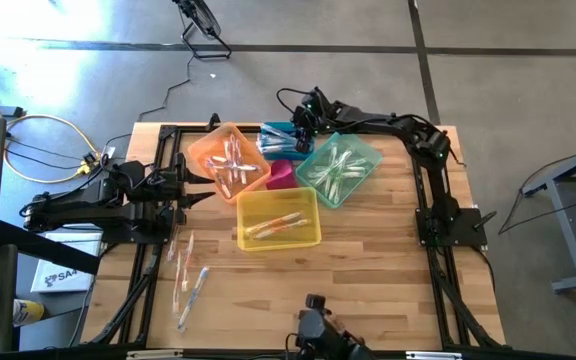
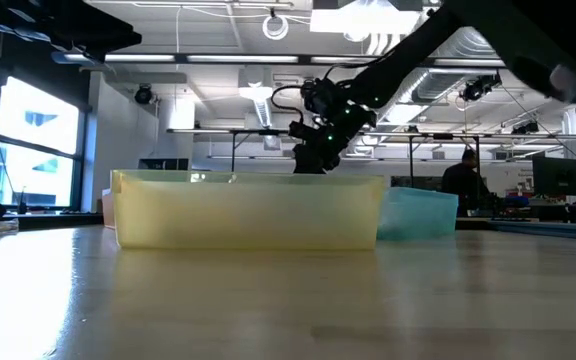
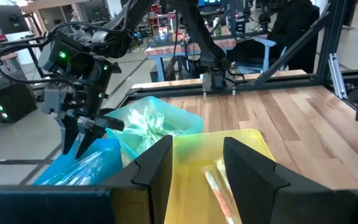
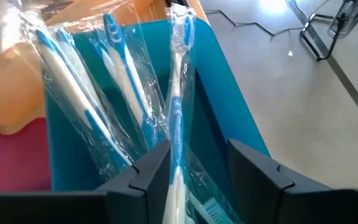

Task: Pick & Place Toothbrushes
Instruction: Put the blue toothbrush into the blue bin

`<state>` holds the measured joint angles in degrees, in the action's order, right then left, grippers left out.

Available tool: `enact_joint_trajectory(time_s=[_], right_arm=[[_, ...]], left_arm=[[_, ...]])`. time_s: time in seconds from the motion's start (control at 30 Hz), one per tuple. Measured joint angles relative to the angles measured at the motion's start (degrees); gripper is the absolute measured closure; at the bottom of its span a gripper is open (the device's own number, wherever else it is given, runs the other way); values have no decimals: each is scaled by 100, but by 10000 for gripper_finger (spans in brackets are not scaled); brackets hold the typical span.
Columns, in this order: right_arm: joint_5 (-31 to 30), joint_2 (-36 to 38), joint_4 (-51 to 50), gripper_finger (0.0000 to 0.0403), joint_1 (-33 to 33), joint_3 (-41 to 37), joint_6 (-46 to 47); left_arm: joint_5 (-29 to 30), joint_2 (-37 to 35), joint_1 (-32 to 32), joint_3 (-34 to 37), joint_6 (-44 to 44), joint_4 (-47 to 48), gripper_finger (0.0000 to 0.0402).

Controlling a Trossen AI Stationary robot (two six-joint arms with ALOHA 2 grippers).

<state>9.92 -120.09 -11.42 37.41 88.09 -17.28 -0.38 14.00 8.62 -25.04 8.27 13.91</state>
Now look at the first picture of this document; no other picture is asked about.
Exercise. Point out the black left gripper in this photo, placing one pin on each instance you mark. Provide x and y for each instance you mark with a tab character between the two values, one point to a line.
160	185

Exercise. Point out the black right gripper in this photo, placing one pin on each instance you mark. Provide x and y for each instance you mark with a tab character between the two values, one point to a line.
320	115

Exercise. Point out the green toothbrush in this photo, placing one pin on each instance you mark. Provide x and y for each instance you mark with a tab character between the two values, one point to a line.
353	175
339	192
358	162
318	176
344	160
330	170

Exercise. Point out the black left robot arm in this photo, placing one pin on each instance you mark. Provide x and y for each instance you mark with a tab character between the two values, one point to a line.
83	205

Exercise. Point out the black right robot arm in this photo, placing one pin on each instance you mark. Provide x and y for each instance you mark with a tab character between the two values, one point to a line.
433	150

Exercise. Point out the blue plastic bin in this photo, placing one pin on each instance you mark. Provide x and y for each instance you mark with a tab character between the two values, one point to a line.
278	155

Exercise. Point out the orange translucent plastic bin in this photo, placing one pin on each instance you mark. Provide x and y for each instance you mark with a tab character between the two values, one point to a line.
203	145

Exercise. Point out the small pink plastic bin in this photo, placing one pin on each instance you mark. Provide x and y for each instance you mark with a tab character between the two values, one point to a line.
282	176

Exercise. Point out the teal translucent plastic bin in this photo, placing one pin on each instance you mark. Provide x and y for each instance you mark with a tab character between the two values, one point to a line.
363	150

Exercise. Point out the yellow translucent plastic bin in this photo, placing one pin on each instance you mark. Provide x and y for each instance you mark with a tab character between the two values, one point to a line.
268	200

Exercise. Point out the yellow plug with adapter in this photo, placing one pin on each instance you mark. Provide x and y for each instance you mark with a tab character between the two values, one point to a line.
88	162

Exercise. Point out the black floor fan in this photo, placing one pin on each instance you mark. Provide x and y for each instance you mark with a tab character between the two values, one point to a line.
203	17

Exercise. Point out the white printed cardboard box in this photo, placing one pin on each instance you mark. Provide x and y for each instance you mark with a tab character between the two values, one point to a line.
63	280

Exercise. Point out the black desk beam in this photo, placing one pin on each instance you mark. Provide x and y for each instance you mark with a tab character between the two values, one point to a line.
43	247

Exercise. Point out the silver rig bar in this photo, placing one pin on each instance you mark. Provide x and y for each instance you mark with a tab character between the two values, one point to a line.
433	356
153	355

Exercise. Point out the yellow and white can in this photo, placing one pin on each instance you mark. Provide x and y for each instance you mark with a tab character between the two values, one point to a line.
28	312

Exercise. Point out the grey-legged side desk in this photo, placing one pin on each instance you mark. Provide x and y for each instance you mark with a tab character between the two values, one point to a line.
570	235

